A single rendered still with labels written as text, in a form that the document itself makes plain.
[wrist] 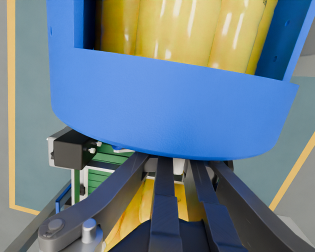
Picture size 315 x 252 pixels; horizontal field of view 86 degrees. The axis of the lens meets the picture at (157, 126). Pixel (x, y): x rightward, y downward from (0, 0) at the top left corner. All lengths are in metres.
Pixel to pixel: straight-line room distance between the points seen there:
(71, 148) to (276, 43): 0.42
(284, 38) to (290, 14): 0.03
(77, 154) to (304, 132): 1.66
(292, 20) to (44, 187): 2.10
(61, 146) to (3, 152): 1.74
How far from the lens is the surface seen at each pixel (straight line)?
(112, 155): 0.52
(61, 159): 0.46
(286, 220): 0.54
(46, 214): 0.78
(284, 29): 0.30
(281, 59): 0.27
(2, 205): 2.59
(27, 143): 1.95
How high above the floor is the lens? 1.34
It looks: 72 degrees down
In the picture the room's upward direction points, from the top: 167 degrees counter-clockwise
